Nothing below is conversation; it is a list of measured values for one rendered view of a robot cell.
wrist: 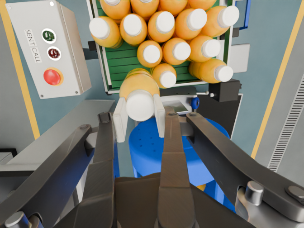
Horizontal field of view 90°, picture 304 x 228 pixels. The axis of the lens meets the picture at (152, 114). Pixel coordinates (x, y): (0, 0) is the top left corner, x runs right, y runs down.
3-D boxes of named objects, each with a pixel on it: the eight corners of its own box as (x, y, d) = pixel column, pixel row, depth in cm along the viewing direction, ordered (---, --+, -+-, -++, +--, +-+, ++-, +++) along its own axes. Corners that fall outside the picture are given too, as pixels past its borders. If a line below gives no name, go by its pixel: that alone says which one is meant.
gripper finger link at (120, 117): (124, 142, 15) (117, 143, 15) (128, 116, 22) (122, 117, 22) (120, 115, 14) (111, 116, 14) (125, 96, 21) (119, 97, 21)
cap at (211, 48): (220, 44, 38) (224, 44, 36) (211, 59, 39) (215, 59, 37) (207, 36, 37) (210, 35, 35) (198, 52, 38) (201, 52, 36)
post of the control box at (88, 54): (114, 57, 137) (61, 62, 44) (113, 52, 136) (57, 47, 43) (118, 56, 137) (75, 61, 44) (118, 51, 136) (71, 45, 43)
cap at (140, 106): (121, 103, 22) (119, 107, 20) (140, 84, 21) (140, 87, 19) (140, 121, 23) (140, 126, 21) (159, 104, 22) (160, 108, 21)
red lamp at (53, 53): (51, 59, 35) (48, 59, 34) (48, 48, 34) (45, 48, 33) (61, 58, 35) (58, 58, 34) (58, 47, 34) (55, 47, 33)
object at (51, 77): (48, 85, 37) (45, 86, 36) (43, 69, 35) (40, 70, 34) (64, 83, 37) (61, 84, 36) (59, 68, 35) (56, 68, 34)
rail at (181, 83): (110, 91, 53) (108, 93, 50) (109, 89, 53) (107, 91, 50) (221, 79, 55) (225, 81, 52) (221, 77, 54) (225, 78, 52)
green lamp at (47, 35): (45, 42, 33) (42, 41, 32) (42, 30, 33) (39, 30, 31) (56, 41, 33) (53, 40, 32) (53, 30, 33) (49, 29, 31)
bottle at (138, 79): (119, 81, 39) (104, 103, 21) (139, 61, 37) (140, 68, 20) (139, 100, 41) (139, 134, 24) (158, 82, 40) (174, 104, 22)
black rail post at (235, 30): (219, 40, 55) (231, 38, 47) (220, 30, 53) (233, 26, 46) (225, 39, 55) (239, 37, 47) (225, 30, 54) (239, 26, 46)
